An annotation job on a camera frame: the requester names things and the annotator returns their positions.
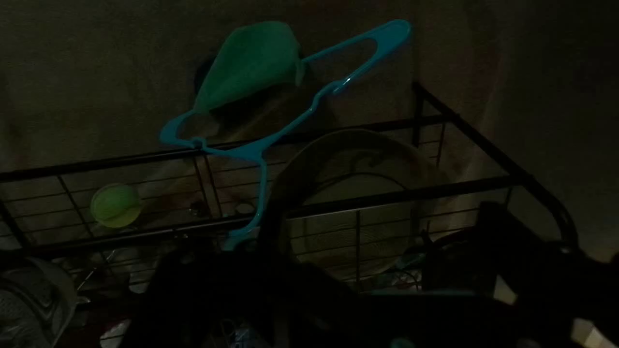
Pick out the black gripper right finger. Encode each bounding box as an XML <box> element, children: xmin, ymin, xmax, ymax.
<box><xmin>476</xmin><ymin>199</ymin><xmax>619</xmax><ymax>348</ymax></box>

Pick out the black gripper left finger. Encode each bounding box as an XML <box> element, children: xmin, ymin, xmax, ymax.
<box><xmin>128</xmin><ymin>247</ymin><xmax>364</xmax><ymax>348</ymax></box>

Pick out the green tennis ball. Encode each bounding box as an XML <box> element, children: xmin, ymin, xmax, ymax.
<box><xmin>87</xmin><ymin>183</ymin><xmax>143</xmax><ymax>232</ymax></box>

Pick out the blue plastic clothes hanger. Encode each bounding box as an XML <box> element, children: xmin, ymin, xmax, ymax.
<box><xmin>157</xmin><ymin>17</ymin><xmax>414</xmax><ymax>253</ymax></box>

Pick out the pale round bowl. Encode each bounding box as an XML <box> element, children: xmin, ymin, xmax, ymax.
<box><xmin>273</xmin><ymin>125</ymin><xmax>453</xmax><ymax>286</ymax></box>

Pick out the beige table cloth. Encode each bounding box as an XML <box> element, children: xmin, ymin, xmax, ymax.
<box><xmin>0</xmin><ymin>0</ymin><xmax>619</xmax><ymax>259</ymax></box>

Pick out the light green cloth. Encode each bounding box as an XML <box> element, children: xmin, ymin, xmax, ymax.
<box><xmin>192</xmin><ymin>19</ymin><xmax>304</xmax><ymax>116</ymax></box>

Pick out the black wire two-tier rack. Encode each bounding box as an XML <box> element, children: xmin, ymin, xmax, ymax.
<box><xmin>0</xmin><ymin>79</ymin><xmax>583</xmax><ymax>305</ymax></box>

